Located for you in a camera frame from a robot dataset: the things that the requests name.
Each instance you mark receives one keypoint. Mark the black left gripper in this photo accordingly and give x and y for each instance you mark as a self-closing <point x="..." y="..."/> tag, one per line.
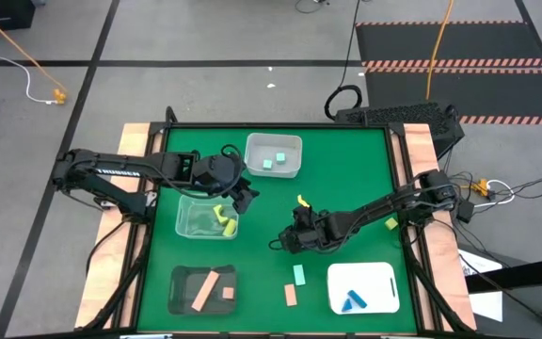
<point x="219" y="172"/>

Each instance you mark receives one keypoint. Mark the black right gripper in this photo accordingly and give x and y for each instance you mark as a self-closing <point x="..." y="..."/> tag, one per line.
<point x="315" y="230"/>

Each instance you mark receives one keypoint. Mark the yellow-green arch block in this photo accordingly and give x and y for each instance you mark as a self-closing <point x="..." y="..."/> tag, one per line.
<point x="218" y="212"/>

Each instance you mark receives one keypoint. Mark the mint rectangular block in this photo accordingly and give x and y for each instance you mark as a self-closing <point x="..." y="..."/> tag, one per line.
<point x="299" y="275"/>

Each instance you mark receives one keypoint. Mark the short salmon block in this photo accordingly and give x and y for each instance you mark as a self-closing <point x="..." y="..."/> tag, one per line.
<point x="291" y="295"/>

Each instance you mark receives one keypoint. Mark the salmon cube block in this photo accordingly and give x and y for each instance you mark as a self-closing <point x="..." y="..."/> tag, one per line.
<point x="227" y="293"/>

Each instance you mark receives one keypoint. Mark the blue rectangular block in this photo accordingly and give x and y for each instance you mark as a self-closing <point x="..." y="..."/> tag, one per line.
<point x="357" y="299"/>

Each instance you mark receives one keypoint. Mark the long salmon block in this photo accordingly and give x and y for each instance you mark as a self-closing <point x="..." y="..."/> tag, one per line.
<point x="205" y="291"/>

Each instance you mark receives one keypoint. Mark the yellow cube block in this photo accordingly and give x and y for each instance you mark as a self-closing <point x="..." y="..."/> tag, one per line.
<point x="391" y="223"/>

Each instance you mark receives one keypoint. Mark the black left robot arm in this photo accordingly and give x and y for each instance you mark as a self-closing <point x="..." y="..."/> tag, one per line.
<point x="120" y="172"/>

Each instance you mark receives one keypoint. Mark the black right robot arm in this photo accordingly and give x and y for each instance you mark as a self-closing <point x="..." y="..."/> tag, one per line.
<point x="384" y="205"/>

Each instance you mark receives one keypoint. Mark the white bin with curved rim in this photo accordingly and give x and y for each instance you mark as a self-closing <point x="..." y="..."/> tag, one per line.
<point x="252" y="146"/>

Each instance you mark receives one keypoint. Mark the clear plastic bin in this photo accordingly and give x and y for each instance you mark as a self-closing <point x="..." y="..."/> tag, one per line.
<point x="196" y="223"/>

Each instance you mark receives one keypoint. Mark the dark grey translucent bin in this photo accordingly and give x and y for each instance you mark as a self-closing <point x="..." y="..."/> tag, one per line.
<point x="181" y="282"/>

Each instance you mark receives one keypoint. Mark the wooden side board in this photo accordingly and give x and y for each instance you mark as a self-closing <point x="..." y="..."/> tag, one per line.
<point x="130" y="141"/>
<point x="419" y="146"/>

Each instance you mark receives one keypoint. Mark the black perforated computer case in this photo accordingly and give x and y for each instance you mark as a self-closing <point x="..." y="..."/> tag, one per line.
<point x="407" y="113"/>

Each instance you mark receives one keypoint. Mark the black power adapter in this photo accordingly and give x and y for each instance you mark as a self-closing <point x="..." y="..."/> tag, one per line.
<point x="465" y="212"/>

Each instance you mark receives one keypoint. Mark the yellow plug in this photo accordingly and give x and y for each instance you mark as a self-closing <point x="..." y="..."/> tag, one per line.
<point x="59" y="97"/>
<point x="480" y="187"/>

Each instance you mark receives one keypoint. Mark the white paper sheet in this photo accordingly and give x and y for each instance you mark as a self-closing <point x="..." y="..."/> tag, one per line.
<point x="487" y="306"/>

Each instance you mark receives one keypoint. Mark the black desk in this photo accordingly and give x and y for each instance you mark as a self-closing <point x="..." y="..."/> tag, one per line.
<point x="525" y="273"/>

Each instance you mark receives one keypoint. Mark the black hazard-striped floor mat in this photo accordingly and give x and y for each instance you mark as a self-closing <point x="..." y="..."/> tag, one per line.
<point x="464" y="42"/>
<point x="487" y="94"/>

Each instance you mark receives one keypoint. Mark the black box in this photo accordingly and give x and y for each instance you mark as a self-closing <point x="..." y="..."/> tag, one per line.
<point x="0" y="14"/>

